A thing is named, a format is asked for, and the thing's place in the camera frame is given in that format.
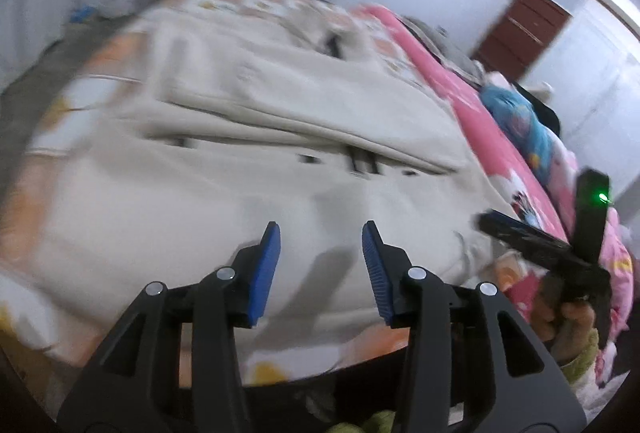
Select dark cloth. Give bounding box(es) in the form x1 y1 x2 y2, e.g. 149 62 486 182
510 80 560 139

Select blue printed cloth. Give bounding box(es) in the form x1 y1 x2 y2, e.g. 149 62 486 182
479 83 557 185

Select brown wooden door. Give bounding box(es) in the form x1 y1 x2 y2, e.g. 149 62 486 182
472 0 574 82

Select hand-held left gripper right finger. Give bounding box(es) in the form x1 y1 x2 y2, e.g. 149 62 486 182
361 220 587 433

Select grey blanket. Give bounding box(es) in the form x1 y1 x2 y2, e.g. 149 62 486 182
400 16 484 77

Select white curtain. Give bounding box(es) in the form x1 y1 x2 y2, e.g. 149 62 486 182
0 0 87 85

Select person's right hand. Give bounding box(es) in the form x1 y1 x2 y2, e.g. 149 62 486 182
530 273 598 365

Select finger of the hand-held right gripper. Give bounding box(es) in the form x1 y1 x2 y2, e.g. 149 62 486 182
477 213 576 266
487 208 572 248

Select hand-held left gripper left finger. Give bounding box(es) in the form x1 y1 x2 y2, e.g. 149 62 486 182
57 220 282 433

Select pink floral blanket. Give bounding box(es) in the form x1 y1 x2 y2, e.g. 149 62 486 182
357 3 637 389

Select green fleece garment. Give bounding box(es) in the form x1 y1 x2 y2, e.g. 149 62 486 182
327 408 401 433

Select cream zip jacket black trim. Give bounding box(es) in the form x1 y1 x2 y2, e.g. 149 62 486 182
30 3 507 314

